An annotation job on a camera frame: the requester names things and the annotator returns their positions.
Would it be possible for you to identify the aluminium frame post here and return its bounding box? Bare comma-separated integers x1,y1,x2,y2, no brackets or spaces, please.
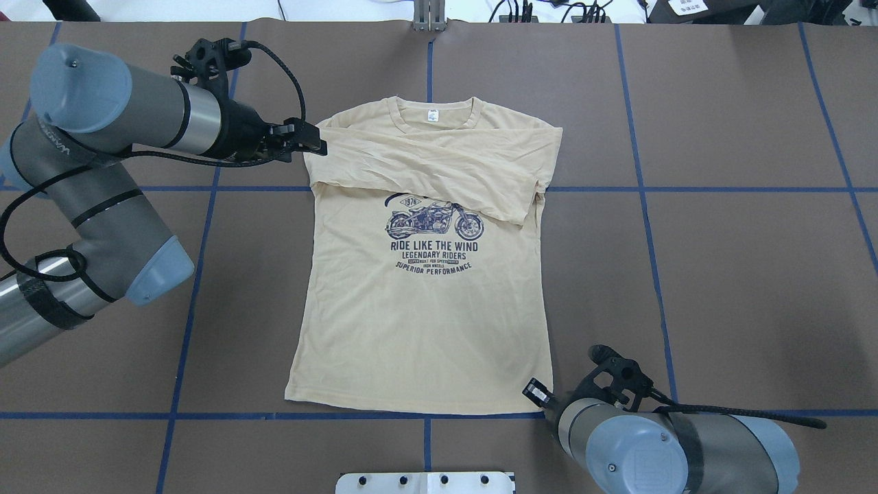
413,0,447,32

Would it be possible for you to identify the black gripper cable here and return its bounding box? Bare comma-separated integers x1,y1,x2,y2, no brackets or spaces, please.
645,388,827,430
0,41,307,283

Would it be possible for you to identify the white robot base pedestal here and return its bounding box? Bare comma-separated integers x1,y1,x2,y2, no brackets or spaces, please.
335,470,517,493

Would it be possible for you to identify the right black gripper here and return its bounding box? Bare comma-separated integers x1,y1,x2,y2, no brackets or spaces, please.
523,344,670,416

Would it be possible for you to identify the cream long-sleeve graphic shirt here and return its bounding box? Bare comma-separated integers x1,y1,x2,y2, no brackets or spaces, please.
283,97,562,415

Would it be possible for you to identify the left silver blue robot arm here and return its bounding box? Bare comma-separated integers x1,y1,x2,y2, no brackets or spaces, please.
2,38,327,365

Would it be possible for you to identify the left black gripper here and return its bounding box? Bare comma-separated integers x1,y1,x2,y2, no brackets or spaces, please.
170,38,327,165

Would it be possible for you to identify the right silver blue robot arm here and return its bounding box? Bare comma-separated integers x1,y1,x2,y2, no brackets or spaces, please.
523,345,824,493

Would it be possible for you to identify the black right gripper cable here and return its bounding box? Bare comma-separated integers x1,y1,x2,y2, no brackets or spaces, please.
645,388,827,430

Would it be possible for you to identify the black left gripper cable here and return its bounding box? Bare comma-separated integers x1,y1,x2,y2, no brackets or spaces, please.
0,41,307,283

